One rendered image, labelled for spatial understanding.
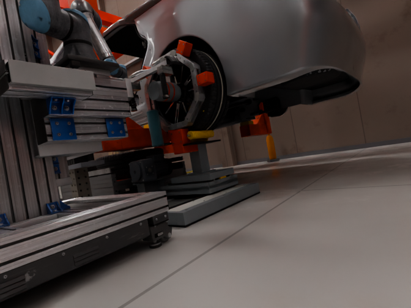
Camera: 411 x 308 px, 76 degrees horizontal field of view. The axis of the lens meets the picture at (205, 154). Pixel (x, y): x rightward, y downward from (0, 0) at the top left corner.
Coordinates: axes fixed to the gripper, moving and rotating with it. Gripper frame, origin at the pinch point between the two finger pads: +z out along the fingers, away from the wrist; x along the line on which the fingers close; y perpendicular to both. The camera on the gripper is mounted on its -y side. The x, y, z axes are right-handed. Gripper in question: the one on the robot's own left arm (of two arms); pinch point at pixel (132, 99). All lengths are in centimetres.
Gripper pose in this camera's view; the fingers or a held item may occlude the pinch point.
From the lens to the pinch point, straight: 197.4
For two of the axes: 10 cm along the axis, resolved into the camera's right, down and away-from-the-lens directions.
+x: 9.8, -1.7, 0.9
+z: -0.9, 0.2, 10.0
